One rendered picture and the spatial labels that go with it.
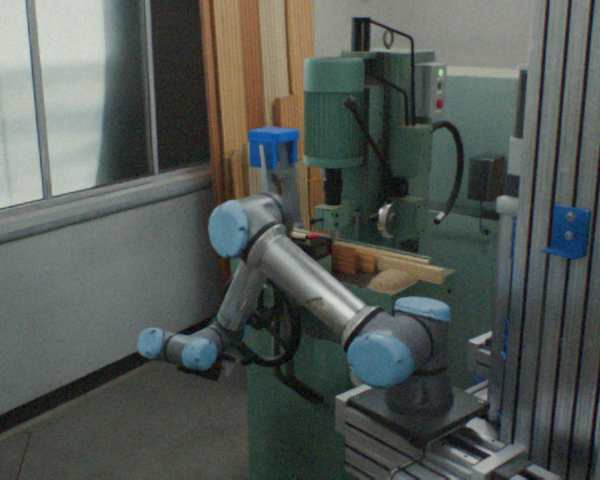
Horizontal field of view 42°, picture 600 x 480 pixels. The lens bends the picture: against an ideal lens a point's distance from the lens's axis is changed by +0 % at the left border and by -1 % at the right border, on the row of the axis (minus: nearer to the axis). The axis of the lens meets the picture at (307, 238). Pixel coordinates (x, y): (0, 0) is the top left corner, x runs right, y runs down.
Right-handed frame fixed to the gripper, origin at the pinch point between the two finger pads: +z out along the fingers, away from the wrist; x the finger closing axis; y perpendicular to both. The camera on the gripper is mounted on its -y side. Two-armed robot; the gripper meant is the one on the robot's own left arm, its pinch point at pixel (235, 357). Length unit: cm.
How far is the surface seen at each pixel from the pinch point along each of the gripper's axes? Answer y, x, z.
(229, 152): -87, -119, 93
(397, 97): -89, 15, 16
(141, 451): 48, -75, 56
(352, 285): -29.1, 23.0, 10.5
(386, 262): -40, 24, 22
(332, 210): -50, 7, 12
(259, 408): 14.1, -12.3, 35.1
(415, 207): -59, 24, 30
